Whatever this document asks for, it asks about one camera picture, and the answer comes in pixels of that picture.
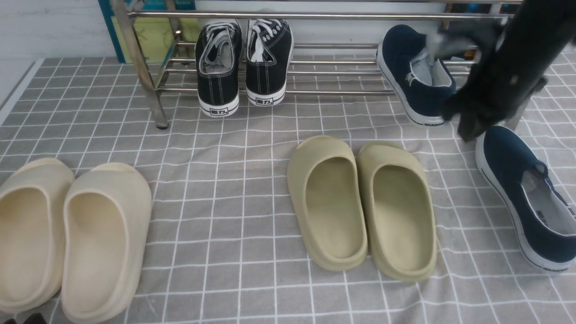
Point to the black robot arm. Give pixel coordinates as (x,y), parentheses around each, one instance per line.
(514,56)

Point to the navy slip-on shoe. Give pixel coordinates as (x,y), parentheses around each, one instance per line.
(421,82)
(543,221)

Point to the cream foam slide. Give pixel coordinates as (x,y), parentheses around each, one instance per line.
(106,216)
(32,233)

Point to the olive foam slide right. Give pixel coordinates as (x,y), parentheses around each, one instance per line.
(399,214)

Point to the black canvas sneaker left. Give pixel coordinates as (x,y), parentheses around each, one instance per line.
(218,53)

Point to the black canvas sneaker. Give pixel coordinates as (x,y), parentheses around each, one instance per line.
(218,53)
(270,45)

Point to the cream foam slide left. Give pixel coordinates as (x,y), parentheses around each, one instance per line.
(32,233)

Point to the cream foam slide right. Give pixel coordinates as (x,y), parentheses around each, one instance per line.
(106,216)

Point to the steel shoe rack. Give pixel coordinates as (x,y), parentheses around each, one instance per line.
(179,53)

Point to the grey grid tablecloth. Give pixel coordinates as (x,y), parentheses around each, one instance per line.
(223,243)

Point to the blue yellow book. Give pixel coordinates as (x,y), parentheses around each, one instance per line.
(154,34)

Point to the olive foam slide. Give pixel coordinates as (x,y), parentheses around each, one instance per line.
(323,184)
(399,214)

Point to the olive foam slide left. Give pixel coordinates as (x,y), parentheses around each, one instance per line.
(323,184)

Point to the black canvas sneaker right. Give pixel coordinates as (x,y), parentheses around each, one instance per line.
(270,45)

